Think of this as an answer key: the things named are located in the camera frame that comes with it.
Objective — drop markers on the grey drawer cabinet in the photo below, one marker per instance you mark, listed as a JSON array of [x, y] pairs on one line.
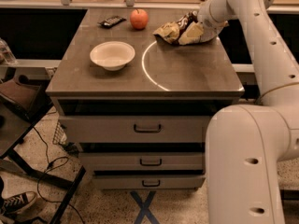
[[161, 80]]

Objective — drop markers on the grey drawer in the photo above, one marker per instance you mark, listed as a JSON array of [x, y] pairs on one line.
[[135, 129], [148, 181], [142, 161]]

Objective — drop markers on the middle grey drawer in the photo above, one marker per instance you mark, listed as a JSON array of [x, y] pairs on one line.
[[142, 161]]

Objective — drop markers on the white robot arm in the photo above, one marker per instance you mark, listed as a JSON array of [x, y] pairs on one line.
[[244, 143]]

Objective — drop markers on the white bowl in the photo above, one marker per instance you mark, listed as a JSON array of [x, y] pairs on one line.
[[113, 55]]

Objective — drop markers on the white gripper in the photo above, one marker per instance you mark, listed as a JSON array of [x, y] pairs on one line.
[[206, 19]]

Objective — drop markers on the brown chip bag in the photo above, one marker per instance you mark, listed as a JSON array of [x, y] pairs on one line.
[[192, 28]]

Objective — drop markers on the top grey drawer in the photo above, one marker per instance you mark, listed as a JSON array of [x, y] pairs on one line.
[[135, 129]]

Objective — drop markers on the wire mesh basket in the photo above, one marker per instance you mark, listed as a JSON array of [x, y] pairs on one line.
[[60, 139]]

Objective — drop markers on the black remote control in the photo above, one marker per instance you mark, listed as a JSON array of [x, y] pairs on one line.
[[111, 22]]

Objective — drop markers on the black and white sneaker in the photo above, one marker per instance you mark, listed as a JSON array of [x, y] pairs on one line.
[[17, 203]]

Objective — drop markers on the bottom grey drawer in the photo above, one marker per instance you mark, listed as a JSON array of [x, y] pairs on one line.
[[148, 181]]

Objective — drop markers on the clear plastic bottle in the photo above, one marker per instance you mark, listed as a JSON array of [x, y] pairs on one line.
[[7, 53]]

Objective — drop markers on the red apple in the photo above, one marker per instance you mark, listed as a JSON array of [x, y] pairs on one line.
[[139, 19]]

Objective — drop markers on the black side table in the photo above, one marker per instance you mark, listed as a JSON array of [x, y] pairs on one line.
[[13, 130]]

